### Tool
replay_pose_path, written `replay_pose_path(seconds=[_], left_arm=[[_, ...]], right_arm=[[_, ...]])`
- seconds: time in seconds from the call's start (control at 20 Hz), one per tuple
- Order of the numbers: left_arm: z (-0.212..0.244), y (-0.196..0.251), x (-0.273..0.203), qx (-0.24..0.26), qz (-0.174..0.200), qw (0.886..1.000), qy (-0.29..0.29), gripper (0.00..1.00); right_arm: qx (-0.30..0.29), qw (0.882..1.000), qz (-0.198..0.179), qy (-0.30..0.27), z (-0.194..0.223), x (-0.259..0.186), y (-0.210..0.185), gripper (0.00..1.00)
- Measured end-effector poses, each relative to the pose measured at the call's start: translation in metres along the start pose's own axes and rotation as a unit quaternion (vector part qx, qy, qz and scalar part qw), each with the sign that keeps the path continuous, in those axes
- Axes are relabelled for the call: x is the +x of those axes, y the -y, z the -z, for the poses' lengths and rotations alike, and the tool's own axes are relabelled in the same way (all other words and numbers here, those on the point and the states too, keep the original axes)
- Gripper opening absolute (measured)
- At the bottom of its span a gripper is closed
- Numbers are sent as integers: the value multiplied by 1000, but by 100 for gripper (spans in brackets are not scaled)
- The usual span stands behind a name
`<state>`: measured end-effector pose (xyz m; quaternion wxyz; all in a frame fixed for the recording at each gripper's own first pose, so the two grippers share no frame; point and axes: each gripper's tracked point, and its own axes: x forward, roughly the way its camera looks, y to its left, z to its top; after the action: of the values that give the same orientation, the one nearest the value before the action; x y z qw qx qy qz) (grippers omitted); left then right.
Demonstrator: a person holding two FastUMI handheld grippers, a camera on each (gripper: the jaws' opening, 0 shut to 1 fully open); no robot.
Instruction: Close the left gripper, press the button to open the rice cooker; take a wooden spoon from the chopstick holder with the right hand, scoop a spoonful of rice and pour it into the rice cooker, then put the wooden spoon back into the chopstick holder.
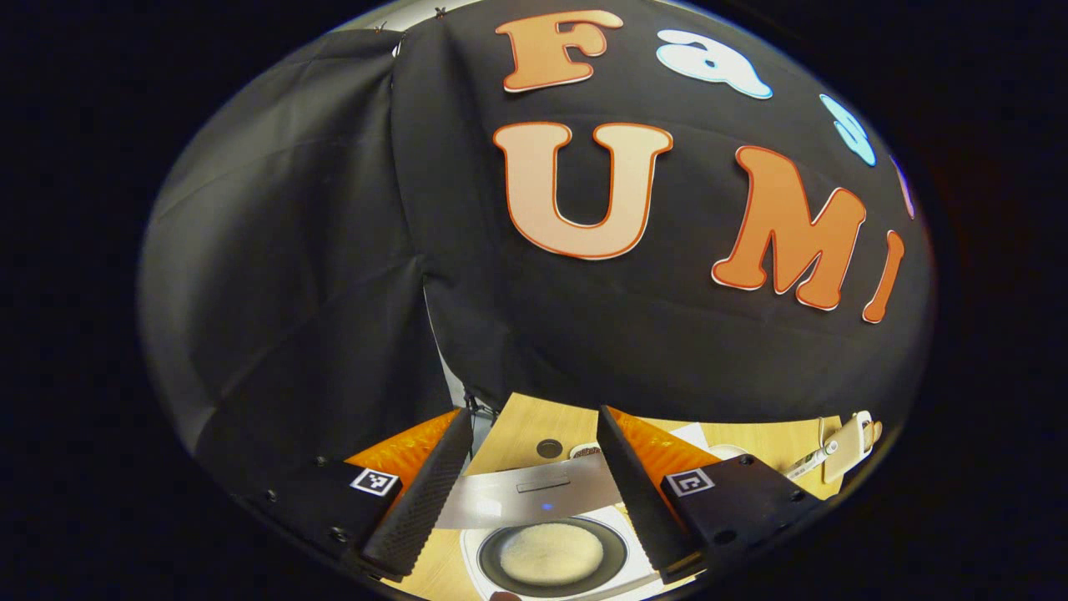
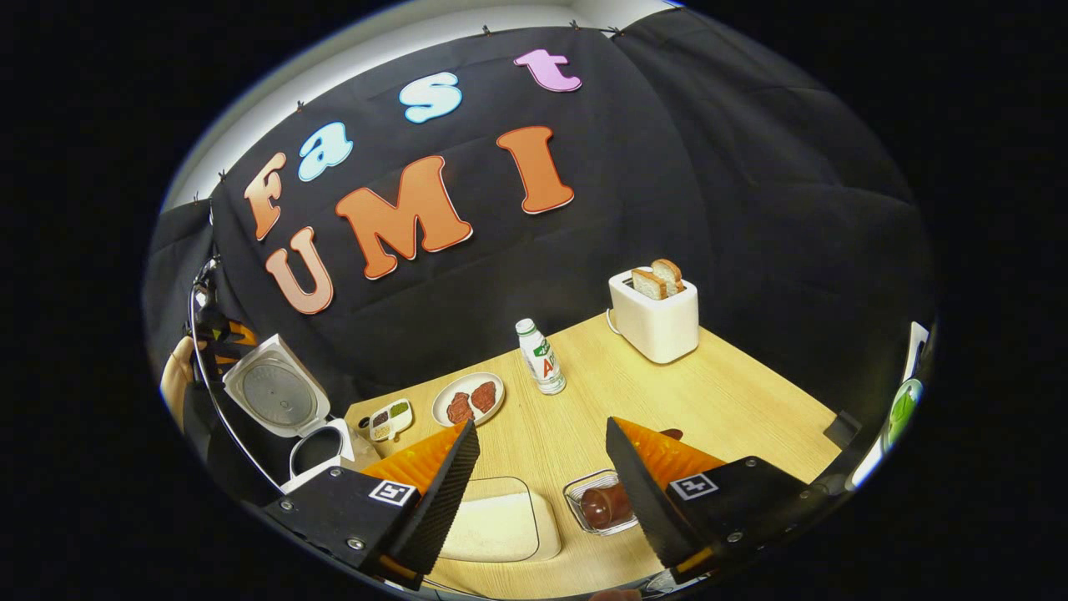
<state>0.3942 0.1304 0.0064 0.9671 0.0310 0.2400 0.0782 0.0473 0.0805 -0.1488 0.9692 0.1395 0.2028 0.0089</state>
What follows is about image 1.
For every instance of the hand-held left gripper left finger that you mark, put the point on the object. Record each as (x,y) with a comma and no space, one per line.
(425,501)

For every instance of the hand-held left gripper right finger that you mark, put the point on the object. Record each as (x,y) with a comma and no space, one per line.
(638,492)

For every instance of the white rice cooker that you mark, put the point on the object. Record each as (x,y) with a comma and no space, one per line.
(501,501)

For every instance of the white rice layer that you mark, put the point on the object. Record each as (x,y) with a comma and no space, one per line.
(551,553)

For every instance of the white divided seasoning dish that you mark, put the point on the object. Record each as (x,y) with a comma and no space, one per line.
(586,452)

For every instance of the white round plate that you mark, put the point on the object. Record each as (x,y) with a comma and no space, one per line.
(688,436)

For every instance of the dark round table grommet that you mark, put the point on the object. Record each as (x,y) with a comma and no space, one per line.
(549,448)

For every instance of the black tripod stand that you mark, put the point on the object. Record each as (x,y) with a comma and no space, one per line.
(480,405)

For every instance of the white bottle green label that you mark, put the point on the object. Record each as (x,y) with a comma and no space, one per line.
(809,459)

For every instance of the cream toaster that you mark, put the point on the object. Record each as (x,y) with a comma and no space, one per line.
(847,446)

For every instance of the toasted bread slice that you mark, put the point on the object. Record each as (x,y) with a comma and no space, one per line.
(873,432)

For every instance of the black backdrop cloth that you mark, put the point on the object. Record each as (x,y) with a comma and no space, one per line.
(334,250)

